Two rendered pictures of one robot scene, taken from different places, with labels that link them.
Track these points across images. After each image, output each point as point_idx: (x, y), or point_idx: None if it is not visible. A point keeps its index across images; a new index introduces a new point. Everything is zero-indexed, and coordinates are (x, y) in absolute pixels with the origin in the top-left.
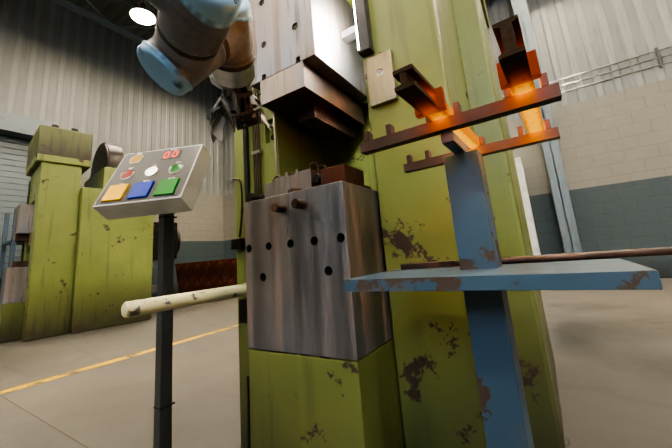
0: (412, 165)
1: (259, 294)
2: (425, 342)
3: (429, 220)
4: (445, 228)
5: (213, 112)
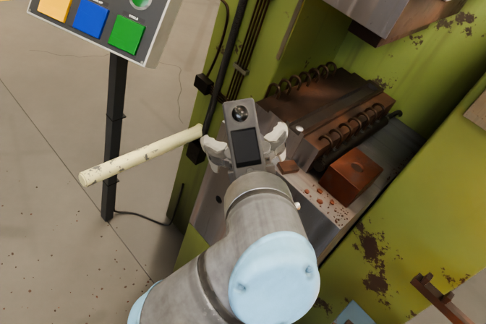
0: (422, 288)
1: (210, 205)
2: (333, 300)
3: (409, 262)
4: None
5: (212, 161)
